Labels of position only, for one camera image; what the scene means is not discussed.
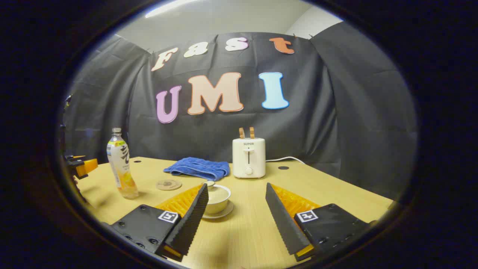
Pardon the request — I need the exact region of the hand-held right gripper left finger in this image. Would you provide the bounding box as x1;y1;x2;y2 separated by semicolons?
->
108;182;209;263

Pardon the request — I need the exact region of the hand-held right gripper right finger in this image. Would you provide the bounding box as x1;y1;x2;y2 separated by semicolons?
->
265;182;376;263

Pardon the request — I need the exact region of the clear water bottle yellow label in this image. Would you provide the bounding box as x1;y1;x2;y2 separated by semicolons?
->
106;128;139;200

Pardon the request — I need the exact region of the white teacup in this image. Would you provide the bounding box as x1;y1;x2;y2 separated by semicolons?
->
205;185;232;215

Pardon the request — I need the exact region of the white teacup lid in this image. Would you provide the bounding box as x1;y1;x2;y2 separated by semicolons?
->
205;181;228;198

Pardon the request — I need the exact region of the round cork coaster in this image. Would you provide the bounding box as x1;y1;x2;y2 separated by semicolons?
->
156;179;183;191

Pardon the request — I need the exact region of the white saucer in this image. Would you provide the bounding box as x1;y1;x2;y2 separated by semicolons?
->
202;201;235;220

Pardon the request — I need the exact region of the blue towel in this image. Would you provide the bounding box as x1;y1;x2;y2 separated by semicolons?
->
163;157;230;181

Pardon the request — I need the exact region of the white toaster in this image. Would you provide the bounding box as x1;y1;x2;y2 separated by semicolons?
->
232;137;266;179

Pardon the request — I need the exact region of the black backdrop cloth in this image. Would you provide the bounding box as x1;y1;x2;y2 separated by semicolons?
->
62;32;418;191

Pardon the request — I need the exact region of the white toaster power cable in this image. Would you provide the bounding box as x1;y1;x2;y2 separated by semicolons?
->
266;156;306;165

